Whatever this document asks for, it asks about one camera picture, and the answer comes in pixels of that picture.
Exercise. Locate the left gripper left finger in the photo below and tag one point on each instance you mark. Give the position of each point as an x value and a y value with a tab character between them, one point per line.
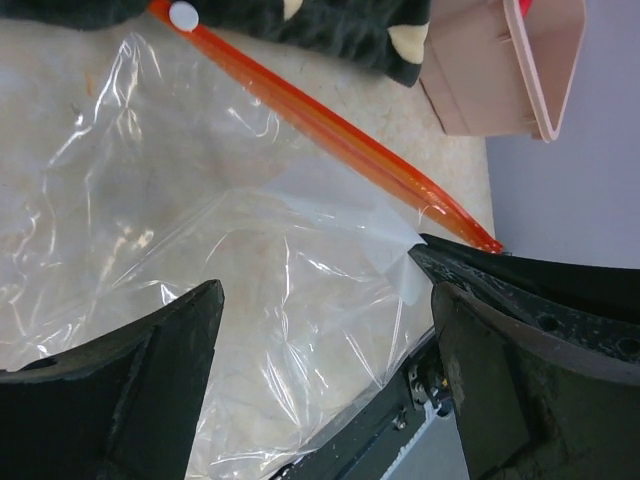
122	406

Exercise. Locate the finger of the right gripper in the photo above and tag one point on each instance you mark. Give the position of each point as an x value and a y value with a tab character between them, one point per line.
593	307

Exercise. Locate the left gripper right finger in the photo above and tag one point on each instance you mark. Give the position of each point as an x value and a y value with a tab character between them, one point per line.
529	405

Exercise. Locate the clear zip bag orange zipper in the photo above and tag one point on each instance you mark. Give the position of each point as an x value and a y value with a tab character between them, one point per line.
132	170

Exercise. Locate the pink plastic bin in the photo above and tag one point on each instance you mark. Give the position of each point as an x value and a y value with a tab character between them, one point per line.
492	69

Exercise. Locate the black floral pillow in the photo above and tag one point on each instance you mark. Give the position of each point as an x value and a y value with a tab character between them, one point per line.
386	37

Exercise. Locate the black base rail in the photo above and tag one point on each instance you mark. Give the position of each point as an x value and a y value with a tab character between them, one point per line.
367	446

